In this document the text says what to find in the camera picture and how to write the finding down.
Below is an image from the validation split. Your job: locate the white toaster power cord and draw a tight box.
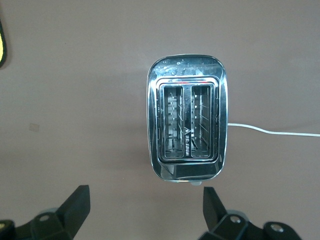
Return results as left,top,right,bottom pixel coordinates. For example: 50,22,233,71
227,122,320,138

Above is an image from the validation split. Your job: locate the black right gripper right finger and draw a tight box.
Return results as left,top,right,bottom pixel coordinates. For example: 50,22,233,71
199,186,304,240

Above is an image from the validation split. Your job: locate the silver beige two-slot toaster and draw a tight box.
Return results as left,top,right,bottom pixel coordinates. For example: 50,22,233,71
146,53,229,188

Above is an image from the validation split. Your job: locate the yellow quilted oven mitt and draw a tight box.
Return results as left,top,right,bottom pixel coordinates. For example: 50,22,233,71
0,18,11,69

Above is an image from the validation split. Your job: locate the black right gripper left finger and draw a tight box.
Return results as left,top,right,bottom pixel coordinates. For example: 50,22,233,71
0,184,91,240

